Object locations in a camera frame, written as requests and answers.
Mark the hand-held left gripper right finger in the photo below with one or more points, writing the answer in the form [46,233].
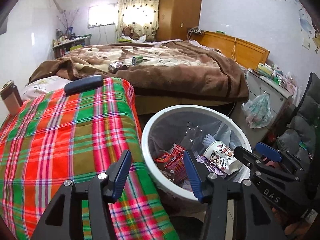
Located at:
[193,175]

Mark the dried branches in vase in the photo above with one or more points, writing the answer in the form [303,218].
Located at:
[69,30]

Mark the grey nightstand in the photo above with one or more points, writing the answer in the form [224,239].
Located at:
[262,87]

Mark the white foam fruit net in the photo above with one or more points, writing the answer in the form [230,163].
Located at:
[209,141]

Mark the white floral pillow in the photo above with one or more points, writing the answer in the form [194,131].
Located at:
[45,85]

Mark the cluttered shelf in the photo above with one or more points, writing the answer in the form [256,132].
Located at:
[72,43]

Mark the blue wall stickers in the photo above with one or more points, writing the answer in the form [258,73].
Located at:
[305,22]

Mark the white round trash bin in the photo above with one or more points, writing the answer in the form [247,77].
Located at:
[145,142]

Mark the patterned curtain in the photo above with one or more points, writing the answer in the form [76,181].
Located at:
[140,5]

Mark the green printed plastic bag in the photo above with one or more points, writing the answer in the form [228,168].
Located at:
[258,112]

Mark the person's right hand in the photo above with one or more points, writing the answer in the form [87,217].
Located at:
[290,226]

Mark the black glasses case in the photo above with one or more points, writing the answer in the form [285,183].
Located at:
[83,85]

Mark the purple milk carton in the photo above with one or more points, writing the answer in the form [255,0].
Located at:
[212,166]

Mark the wooden headboard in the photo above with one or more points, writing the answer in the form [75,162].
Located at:
[225,43]

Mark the wooden wardrobe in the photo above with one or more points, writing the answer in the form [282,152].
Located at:
[180,7]

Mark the brown teddy bear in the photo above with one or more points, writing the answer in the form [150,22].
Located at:
[128,31]

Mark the window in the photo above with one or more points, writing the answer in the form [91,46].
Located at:
[102,16]

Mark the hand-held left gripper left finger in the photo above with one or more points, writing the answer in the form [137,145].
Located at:
[121,175]

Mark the brown blanket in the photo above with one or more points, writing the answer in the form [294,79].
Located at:
[187,75]

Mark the power strip with plugs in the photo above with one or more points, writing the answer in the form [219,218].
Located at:
[197,31]

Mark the pile of small boxes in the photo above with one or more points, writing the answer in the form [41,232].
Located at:
[266,70]

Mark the printed paper cup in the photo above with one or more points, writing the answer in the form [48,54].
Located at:
[220,155]

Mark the green and white box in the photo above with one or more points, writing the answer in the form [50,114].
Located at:
[137,59]

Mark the dark snack wrapper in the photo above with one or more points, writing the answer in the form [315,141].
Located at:
[117,67]

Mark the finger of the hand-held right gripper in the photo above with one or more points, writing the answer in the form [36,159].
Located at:
[268,151]
[246,158]

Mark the plaid tablecloth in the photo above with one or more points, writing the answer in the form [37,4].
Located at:
[62,142]

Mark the red drink carton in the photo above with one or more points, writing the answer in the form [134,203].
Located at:
[175,160]

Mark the black chair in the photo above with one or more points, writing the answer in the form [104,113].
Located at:
[300,130]

